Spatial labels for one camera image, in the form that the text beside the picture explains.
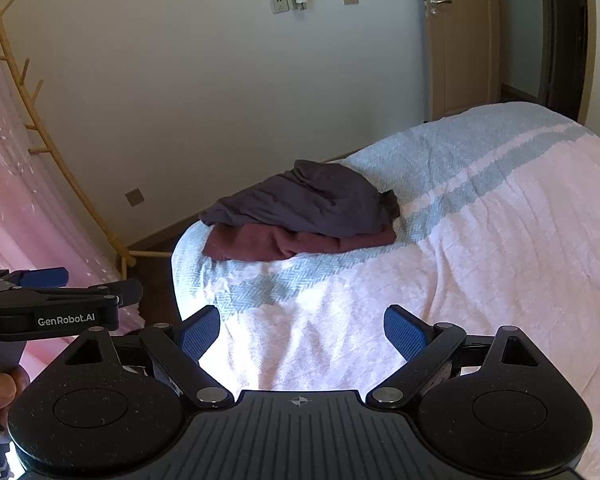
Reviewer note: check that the bed with pink-grey blanket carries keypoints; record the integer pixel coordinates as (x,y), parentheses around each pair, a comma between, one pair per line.
(480,260)

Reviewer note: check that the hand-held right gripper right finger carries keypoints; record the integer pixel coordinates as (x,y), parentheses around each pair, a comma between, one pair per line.
(405,332)

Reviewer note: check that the wooden door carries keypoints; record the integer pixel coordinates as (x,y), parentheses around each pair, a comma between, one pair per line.
(460,50)

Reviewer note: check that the dark grey garment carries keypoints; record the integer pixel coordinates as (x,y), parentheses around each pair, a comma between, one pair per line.
(305,195)

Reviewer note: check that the dark door frame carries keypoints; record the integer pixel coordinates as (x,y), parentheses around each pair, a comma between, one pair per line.
(562,35)

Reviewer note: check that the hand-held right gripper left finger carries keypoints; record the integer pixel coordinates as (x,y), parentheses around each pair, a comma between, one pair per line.
(200,334)

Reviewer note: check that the wooden coat rack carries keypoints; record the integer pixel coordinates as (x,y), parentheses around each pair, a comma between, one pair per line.
(124,255)

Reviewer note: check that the beige wall socket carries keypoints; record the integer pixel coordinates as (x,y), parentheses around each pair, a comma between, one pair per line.
(135,197)

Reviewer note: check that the white plug adapter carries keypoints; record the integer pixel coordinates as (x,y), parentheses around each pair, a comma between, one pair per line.
(299,1)

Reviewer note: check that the maroon garment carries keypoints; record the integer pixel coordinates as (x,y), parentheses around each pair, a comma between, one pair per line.
(260,244)

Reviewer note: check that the pink curtain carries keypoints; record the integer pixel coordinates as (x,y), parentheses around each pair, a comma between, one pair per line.
(20,210)

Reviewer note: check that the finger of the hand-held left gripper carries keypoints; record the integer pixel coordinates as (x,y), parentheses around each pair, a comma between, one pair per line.
(125,292)
(45,276)

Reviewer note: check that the white wall outlet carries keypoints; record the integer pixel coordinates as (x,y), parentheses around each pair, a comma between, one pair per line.
(279,4)

